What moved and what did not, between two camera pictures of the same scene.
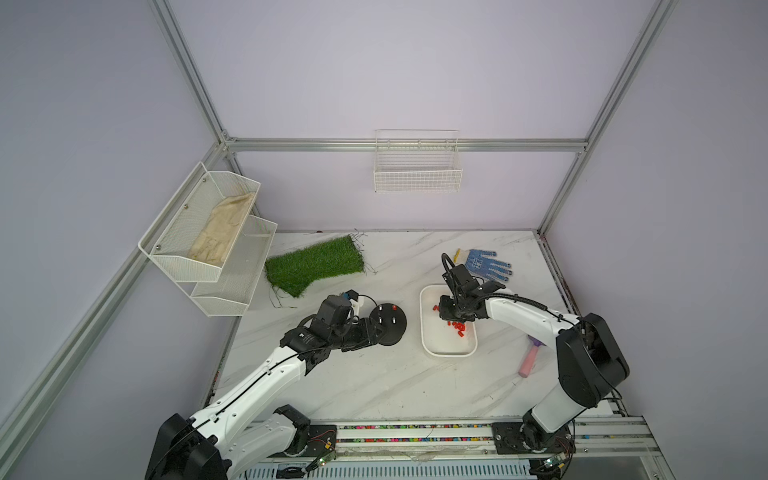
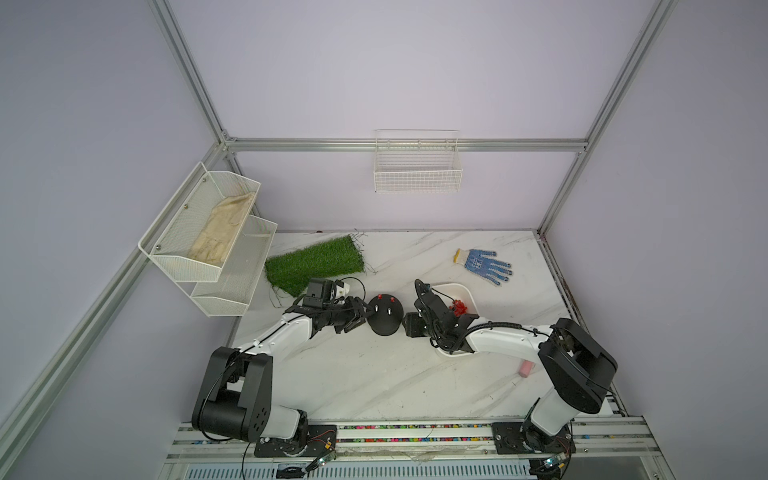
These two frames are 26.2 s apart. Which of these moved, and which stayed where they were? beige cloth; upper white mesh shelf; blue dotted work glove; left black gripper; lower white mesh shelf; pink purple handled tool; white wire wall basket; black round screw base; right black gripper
Moved: right black gripper; left black gripper; black round screw base
Stayed: beige cloth; upper white mesh shelf; pink purple handled tool; white wire wall basket; blue dotted work glove; lower white mesh shelf
